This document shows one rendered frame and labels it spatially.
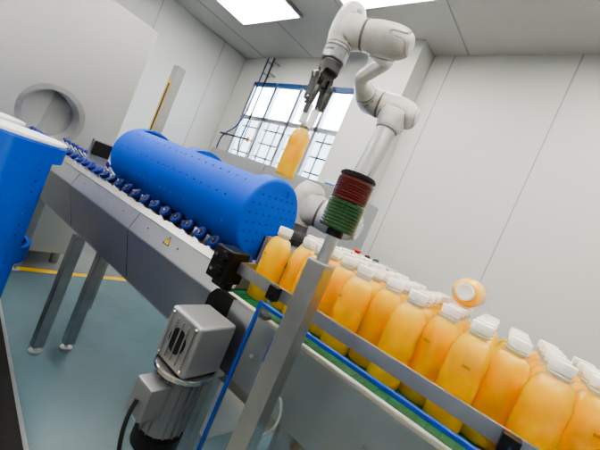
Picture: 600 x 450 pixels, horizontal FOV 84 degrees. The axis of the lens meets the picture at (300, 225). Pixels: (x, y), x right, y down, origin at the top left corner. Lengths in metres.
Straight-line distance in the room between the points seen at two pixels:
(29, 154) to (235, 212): 0.79
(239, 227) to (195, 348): 0.40
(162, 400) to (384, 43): 1.18
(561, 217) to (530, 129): 0.86
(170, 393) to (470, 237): 3.11
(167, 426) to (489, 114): 3.72
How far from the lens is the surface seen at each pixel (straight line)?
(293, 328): 0.58
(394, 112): 1.72
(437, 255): 3.62
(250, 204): 1.02
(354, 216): 0.55
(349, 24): 1.31
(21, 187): 1.54
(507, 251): 3.50
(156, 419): 0.90
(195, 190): 1.18
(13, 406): 1.65
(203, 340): 0.78
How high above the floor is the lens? 1.17
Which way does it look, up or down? 3 degrees down
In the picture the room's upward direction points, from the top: 23 degrees clockwise
